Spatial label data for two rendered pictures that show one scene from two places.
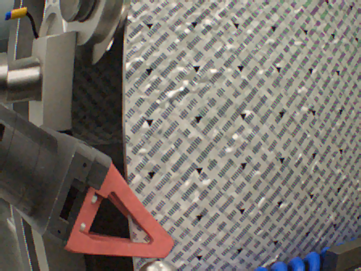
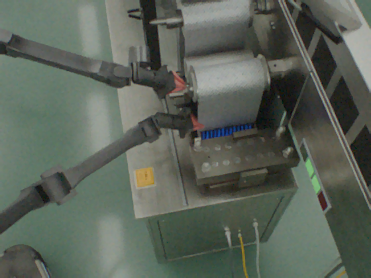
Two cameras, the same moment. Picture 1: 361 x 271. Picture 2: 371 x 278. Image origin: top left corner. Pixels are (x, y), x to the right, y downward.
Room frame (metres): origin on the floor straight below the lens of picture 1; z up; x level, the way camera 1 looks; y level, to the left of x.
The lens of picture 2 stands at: (-0.24, -0.11, 2.43)
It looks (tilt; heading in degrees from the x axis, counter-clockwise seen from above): 60 degrees down; 13
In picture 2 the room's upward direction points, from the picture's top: 1 degrees counter-clockwise
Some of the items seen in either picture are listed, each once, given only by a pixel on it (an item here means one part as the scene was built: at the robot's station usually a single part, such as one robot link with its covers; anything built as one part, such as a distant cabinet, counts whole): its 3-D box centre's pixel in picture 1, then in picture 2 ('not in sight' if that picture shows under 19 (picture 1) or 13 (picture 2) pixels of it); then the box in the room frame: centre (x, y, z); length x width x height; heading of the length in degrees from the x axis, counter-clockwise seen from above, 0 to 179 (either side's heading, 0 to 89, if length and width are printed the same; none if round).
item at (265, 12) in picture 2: not in sight; (257, 6); (0.97, -0.11, 1.34); 0.07 x 0.07 x 0.07; 23
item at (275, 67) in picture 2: not in sight; (276, 66); (0.74, -0.22, 1.28); 0.06 x 0.05 x 0.02; 113
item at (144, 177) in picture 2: not in sight; (144, 177); (0.39, 0.21, 0.91); 0.07 x 0.07 x 0.02; 23
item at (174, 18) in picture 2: not in sight; (173, 18); (0.85, 0.18, 1.34); 0.06 x 0.06 x 0.06; 23
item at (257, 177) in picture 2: not in sight; (252, 179); (0.45, -0.21, 0.97); 0.10 x 0.03 x 0.11; 113
